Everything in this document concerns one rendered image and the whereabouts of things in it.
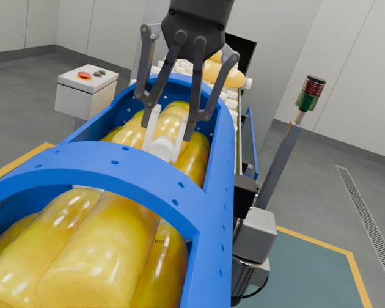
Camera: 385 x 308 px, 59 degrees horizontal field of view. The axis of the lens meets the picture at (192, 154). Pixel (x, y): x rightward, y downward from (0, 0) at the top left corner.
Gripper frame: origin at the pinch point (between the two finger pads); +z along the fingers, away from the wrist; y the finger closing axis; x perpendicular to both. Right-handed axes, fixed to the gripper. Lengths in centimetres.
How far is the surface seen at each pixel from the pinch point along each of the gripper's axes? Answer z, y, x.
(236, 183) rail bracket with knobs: 19.4, 17.5, 30.4
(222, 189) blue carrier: 0.6, 9.3, -9.5
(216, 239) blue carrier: 0.5, 9.2, -19.5
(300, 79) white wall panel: 43, 113, 428
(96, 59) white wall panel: 107, -171, 448
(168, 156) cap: 3.0, 1.4, -0.5
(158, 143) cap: 1.4, -0.6, -0.5
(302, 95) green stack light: 0, 32, 65
